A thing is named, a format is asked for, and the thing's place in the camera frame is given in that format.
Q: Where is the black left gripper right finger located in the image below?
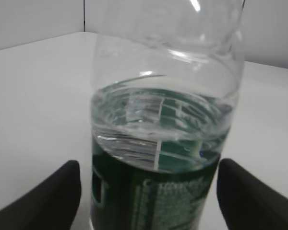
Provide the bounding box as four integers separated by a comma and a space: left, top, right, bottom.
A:
216, 159, 288, 230

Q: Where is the clear Cestbon water bottle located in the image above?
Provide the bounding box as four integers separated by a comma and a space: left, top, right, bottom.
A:
90, 0, 244, 230

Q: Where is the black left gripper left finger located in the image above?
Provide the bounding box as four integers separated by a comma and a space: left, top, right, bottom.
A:
0, 160, 82, 230

